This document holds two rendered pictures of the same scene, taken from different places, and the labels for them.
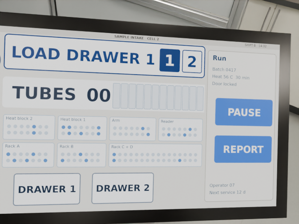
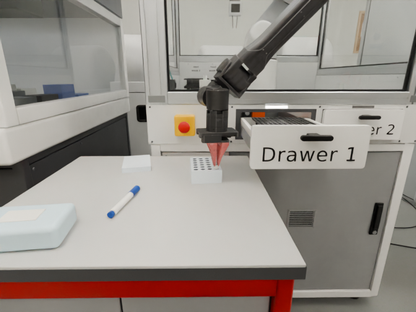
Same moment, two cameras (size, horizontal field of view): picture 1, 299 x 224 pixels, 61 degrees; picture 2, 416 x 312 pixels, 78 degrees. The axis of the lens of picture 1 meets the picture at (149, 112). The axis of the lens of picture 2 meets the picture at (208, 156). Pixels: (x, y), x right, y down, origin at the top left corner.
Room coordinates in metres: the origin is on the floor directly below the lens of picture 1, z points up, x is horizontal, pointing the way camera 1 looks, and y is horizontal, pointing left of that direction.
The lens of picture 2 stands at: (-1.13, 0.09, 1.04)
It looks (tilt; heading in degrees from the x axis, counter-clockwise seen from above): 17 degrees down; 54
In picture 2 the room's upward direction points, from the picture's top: straight up
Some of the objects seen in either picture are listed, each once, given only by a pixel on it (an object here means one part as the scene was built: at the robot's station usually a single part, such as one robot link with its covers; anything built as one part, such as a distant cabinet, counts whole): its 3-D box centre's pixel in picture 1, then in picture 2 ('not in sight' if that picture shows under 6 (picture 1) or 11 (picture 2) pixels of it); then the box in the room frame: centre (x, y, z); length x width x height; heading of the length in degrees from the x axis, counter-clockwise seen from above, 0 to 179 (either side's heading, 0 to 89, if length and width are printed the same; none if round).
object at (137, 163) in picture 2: not in sight; (137, 163); (-0.85, 0.87, 0.77); 0.13 x 0.09 x 0.02; 68
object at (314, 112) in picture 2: not in sight; (259, 109); (-0.07, 1.06, 0.87); 1.02 x 0.95 x 0.14; 145
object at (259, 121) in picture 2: not in sight; (284, 132); (-0.45, 0.60, 0.87); 0.22 x 0.18 x 0.06; 55
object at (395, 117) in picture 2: not in sight; (361, 124); (-0.13, 0.51, 0.87); 0.29 x 0.02 x 0.11; 145
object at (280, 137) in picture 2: not in sight; (308, 147); (-0.56, 0.44, 0.87); 0.29 x 0.02 x 0.11; 145
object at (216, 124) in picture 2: not in sight; (216, 123); (-0.72, 0.61, 0.92); 0.10 x 0.07 x 0.07; 155
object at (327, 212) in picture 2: not in sight; (256, 188); (-0.06, 1.05, 0.40); 1.03 x 0.95 x 0.80; 145
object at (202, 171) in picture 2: not in sight; (205, 169); (-0.72, 0.67, 0.78); 0.12 x 0.08 x 0.04; 59
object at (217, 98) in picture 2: not in sight; (216, 99); (-0.71, 0.62, 0.99); 0.07 x 0.06 x 0.07; 71
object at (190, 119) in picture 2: not in sight; (184, 125); (-0.66, 0.87, 0.88); 0.07 x 0.05 x 0.07; 145
